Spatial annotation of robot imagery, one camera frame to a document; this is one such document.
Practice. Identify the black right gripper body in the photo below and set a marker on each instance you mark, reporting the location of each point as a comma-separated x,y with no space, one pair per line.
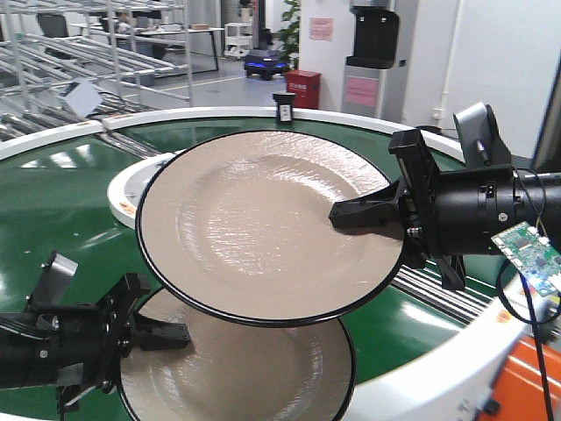
458,211

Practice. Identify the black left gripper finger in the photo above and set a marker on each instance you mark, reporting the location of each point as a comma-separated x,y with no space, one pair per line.
153,335

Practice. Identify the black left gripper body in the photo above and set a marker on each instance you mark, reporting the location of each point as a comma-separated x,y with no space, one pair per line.
76,348

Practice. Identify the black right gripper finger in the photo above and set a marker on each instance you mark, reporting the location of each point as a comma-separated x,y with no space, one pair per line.
377,213

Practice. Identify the beige plate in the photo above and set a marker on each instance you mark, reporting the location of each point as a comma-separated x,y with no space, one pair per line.
239,372
239,228

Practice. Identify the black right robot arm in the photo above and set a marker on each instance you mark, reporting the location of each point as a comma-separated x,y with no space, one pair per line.
541,193

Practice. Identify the blue mobile robot base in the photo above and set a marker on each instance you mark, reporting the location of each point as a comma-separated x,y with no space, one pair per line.
265,63

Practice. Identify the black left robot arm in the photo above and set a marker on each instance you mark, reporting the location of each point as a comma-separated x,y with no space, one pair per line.
16,332

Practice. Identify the steel conveyor rollers right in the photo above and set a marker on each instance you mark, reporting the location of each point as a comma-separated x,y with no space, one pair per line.
425,286

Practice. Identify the green circuit board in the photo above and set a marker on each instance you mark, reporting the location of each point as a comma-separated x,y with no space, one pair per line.
532,255

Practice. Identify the black sensor box on rim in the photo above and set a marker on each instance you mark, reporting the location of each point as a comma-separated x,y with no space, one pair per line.
284,107

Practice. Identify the red fire extinguisher cabinet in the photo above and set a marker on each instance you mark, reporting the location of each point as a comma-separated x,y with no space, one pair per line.
306,87

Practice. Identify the white outer rim guard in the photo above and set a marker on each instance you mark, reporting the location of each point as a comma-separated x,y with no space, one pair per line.
412,362

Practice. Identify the black and grey water dispenser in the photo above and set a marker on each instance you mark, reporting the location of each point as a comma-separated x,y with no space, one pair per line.
374,49

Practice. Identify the green potted plant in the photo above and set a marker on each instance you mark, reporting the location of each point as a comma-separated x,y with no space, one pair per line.
289,34

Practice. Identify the white utility cart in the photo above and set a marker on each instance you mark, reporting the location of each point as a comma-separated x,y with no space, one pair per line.
237,40

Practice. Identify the white box on rack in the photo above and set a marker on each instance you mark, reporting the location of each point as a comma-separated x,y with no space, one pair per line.
81,97

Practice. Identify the metal roller rack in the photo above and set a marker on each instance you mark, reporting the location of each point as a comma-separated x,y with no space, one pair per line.
136,53

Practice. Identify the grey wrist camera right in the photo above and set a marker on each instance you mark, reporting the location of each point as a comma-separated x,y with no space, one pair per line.
479,136

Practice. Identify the white inner ring guard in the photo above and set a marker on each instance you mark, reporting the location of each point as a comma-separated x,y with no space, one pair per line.
126,188

